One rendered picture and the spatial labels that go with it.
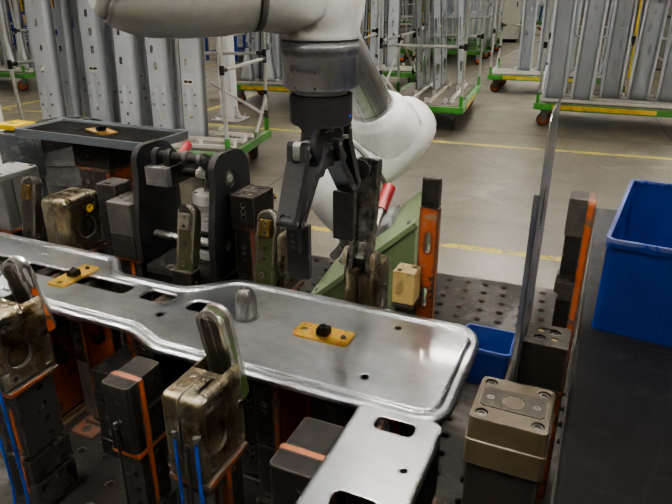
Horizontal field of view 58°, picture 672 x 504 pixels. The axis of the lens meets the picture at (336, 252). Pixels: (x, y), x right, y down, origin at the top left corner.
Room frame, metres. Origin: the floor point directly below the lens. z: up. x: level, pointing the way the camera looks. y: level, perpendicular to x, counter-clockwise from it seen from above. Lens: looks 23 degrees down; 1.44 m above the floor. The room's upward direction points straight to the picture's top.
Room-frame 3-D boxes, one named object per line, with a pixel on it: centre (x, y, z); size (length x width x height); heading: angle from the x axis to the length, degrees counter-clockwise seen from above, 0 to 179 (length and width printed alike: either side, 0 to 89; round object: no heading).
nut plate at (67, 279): (0.92, 0.44, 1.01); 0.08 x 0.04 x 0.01; 156
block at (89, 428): (0.94, 0.44, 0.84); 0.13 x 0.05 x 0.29; 156
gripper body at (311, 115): (0.73, 0.02, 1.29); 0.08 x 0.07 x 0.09; 156
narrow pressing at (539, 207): (0.62, -0.22, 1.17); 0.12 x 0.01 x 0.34; 156
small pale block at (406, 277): (0.82, -0.11, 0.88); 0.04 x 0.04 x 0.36; 66
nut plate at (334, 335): (0.73, 0.02, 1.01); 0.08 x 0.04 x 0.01; 66
